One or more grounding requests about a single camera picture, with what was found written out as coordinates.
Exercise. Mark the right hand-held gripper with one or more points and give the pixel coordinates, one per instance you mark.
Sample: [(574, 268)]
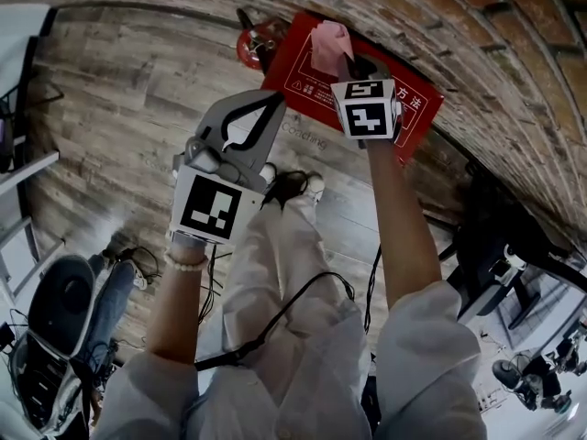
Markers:
[(367, 122)]

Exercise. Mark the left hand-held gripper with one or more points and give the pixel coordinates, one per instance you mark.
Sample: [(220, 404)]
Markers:
[(208, 209)]

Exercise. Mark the pink wiping cloth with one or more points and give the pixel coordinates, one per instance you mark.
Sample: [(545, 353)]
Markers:
[(328, 44)]

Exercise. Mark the red fire extinguisher box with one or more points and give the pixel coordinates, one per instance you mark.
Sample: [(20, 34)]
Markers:
[(284, 69)]

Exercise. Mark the person's left forearm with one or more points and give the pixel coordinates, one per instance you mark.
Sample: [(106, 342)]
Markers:
[(176, 310)]

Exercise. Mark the person's right forearm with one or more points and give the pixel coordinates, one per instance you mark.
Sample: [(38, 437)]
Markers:
[(399, 227)]

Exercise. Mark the red fire extinguisher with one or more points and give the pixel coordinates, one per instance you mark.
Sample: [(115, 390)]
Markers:
[(250, 53)]

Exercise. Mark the person's left white shoe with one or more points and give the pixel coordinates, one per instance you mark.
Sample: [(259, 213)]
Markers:
[(268, 172)]

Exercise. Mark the person's white shoe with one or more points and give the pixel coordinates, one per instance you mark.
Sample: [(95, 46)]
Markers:
[(268, 172), (315, 186)]

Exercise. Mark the person's right white shoe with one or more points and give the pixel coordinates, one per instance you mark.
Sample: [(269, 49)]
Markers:
[(315, 186)]

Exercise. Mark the person's white trousers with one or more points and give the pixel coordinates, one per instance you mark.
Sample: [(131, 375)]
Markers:
[(284, 255)]

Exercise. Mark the white desk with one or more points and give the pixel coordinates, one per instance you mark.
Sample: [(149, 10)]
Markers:
[(27, 172)]

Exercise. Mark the black office chair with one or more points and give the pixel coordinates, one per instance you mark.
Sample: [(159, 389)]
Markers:
[(481, 264)]

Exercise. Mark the black monitor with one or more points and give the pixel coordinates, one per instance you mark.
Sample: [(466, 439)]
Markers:
[(5, 149)]

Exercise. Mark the grey black swivel chair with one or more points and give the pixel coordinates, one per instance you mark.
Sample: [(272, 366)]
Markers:
[(59, 300)]

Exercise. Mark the white security camera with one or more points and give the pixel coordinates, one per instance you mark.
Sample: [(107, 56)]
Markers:
[(516, 259)]

